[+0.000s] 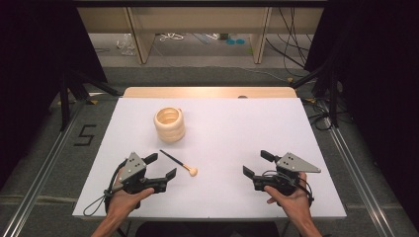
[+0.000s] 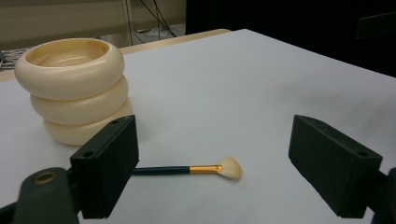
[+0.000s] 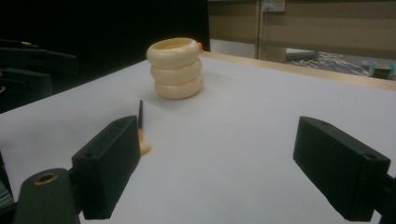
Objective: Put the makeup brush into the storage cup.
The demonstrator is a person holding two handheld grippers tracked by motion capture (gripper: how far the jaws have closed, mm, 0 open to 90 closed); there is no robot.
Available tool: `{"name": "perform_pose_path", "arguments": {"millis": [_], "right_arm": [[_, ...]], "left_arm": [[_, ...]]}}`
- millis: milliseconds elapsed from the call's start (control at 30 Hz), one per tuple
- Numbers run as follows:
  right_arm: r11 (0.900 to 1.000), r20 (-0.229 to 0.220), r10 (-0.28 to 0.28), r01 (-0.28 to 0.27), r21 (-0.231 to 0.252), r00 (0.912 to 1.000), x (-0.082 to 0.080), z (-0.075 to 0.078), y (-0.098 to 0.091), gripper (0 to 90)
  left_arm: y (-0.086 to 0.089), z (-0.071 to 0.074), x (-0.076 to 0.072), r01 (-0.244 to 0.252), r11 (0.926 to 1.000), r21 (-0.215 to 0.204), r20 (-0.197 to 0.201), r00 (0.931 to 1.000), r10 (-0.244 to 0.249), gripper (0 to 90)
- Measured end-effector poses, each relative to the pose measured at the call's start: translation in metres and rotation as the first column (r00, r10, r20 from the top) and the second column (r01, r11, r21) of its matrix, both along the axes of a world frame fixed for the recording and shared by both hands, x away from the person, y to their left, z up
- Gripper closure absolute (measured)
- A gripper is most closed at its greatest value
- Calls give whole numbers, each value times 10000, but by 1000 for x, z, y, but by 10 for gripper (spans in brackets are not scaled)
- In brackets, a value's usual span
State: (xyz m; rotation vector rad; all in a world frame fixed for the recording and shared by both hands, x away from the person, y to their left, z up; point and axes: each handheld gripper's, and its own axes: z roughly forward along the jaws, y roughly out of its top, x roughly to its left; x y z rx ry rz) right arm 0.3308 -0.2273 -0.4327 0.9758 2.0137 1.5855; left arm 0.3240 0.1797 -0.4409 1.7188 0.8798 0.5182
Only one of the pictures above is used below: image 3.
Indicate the grey tube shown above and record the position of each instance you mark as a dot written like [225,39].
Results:
[300,55]

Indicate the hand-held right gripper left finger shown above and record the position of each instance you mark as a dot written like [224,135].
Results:
[106,165]

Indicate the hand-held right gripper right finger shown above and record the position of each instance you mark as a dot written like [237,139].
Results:
[336,168]

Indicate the small orange object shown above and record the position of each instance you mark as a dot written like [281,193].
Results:
[200,47]

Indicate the cream ringed brush holder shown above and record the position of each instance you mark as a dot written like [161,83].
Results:
[176,70]

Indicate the wooden shelf unit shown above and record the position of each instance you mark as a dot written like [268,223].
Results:
[327,28]

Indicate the green box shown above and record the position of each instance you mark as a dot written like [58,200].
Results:
[382,71]

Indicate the black curtain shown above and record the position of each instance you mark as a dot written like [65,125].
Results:
[118,28]

